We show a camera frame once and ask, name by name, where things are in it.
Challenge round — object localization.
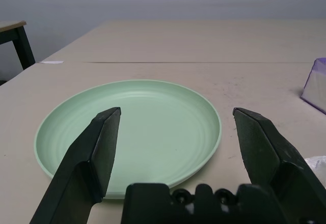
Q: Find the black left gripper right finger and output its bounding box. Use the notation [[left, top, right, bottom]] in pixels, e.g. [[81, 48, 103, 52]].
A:
[[232, 107, 326, 224]]

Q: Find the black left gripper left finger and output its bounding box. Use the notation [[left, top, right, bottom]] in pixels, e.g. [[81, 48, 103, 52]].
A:
[[29, 106, 122, 224]]

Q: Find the white tissue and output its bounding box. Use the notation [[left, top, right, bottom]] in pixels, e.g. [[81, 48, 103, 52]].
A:
[[304, 155, 326, 181]]

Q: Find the green plastic plate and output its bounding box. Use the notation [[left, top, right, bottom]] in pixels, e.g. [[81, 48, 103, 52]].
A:
[[34, 79, 222, 200]]

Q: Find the purple tissue box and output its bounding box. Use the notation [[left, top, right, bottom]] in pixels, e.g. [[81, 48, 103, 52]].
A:
[[300, 57, 326, 115]]

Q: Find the side table with black frame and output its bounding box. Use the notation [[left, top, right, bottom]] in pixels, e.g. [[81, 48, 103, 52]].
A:
[[0, 20, 36, 86]]

